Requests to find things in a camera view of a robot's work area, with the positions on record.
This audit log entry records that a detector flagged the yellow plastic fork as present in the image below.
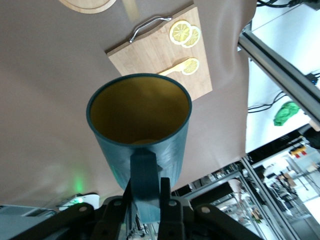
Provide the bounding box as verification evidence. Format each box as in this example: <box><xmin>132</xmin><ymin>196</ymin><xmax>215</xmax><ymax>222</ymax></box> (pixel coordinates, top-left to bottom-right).
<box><xmin>157</xmin><ymin>59</ymin><xmax>192</xmax><ymax>76</ymax></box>

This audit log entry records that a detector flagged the wooden mug tree rack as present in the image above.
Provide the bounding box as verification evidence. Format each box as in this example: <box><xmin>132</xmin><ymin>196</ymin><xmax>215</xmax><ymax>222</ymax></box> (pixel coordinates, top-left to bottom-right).
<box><xmin>58</xmin><ymin>0</ymin><xmax>139</xmax><ymax>21</ymax></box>

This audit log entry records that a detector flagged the bamboo cutting board metal handle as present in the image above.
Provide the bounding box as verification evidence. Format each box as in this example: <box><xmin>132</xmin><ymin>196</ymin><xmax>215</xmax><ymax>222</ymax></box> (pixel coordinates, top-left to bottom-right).
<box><xmin>104</xmin><ymin>6</ymin><xmax>214</xmax><ymax>101</ymax></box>

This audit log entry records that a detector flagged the brown table cover mat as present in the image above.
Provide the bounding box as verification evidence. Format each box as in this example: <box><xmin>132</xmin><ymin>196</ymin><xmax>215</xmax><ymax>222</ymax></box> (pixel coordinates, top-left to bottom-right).
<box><xmin>0</xmin><ymin>0</ymin><xmax>258</xmax><ymax>208</ymax></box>

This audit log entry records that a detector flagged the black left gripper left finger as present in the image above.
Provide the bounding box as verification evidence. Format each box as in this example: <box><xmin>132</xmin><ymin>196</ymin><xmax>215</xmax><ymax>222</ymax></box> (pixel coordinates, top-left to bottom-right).
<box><xmin>44</xmin><ymin>179</ymin><xmax>133</xmax><ymax>240</ymax></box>

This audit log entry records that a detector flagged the yellow red emergency stop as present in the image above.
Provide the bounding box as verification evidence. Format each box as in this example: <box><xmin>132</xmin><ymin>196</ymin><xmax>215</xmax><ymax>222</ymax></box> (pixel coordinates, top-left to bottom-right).
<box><xmin>289</xmin><ymin>144</ymin><xmax>308</xmax><ymax>159</ymax></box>

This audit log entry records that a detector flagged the green crumpled object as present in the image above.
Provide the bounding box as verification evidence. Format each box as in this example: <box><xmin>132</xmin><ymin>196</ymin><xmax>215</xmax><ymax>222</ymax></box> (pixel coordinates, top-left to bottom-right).
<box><xmin>273</xmin><ymin>101</ymin><xmax>301</xmax><ymax>127</ymax></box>

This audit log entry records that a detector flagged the lemon slice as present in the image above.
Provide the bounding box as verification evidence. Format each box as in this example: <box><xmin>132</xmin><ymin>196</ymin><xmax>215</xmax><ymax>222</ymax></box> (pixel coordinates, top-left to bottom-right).
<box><xmin>169</xmin><ymin>20</ymin><xmax>192</xmax><ymax>46</ymax></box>
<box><xmin>181</xmin><ymin>57</ymin><xmax>201</xmax><ymax>77</ymax></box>
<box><xmin>180</xmin><ymin>25</ymin><xmax>202</xmax><ymax>49</ymax></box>

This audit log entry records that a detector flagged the aluminium camera mount pole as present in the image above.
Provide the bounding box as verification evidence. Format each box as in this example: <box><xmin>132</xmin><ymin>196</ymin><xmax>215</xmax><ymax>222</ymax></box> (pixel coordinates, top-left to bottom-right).
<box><xmin>236</xmin><ymin>26</ymin><xmax>320</xmax><ymax>132</ymax></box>

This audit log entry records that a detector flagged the teal cup yellow inside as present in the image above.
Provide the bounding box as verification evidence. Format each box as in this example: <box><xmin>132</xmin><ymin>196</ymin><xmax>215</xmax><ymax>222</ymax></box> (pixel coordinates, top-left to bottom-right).
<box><xmin>86</xmin><ymin>72</ymin><xmax>193</xmax><ymax>224</ymax></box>

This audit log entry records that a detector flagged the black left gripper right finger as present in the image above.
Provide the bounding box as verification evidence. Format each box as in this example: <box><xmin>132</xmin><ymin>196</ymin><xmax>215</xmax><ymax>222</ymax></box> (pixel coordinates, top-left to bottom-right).
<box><xmin>159</xmin><ymin>177</ymin><xmax>251</xmax><ymax>240</ymax></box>

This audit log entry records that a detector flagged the aluminium frame shelving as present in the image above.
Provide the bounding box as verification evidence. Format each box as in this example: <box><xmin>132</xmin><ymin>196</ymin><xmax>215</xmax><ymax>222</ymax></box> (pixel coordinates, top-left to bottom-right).
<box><xmin>172</xmin><ymin>139</ymin><xmax>320</xmax><ymax>240</ymax></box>

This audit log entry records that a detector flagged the black floor cable bundle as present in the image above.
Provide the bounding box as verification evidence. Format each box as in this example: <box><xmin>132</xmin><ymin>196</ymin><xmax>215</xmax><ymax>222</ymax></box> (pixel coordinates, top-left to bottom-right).
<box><xmin>257</xmin><ymin>0</ymin><xmax>320</xmax><ymax>12</ymax></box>

